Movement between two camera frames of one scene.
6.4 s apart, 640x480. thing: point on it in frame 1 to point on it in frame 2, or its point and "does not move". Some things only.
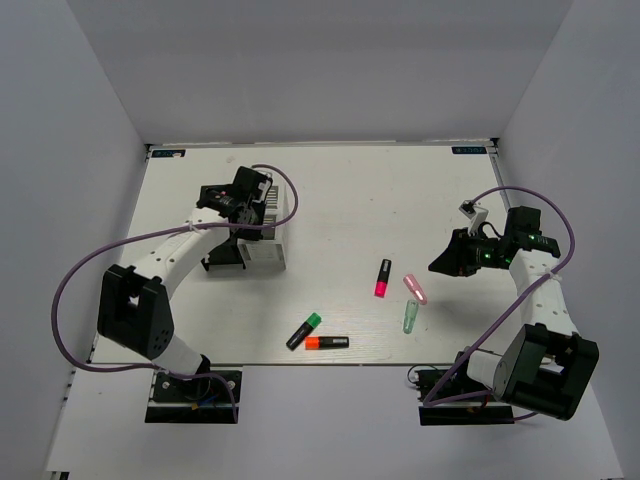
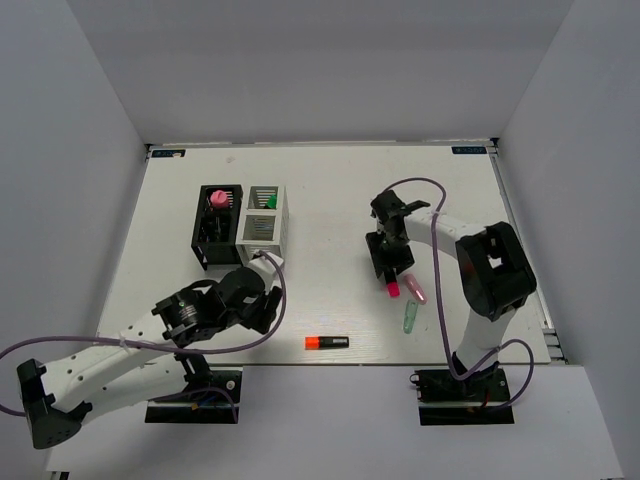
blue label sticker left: [168, 153] does not move
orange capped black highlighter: [325, 343] does not move
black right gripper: [455, 260] to [381, 259]
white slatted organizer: [269, 253] does not move
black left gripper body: [257, 208] to [257, 315]
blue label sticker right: [468, 149] does not move
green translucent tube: [411, 316] does not move
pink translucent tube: [415, 288] does not move
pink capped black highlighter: [382, 279] to [393, 287]
